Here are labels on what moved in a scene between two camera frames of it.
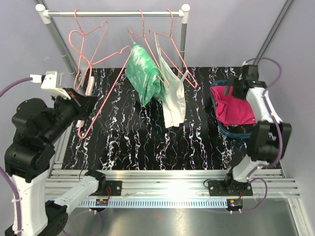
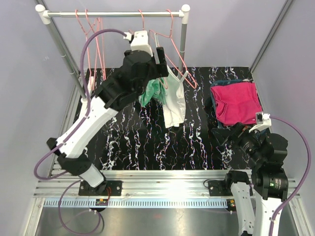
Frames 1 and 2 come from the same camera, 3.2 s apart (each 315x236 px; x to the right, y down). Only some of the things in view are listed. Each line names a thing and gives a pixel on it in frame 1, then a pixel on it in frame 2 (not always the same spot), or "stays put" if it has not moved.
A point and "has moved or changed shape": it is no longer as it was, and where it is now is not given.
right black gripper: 234,82 -> 237,133
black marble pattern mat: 121,133 stays put
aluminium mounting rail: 169,188 stays put
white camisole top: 174,103 stays put
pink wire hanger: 95,52 has moved or changed shape
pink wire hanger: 87,81 -> 97,44
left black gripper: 83,104 -> 160,70
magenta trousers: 232,110 stays put
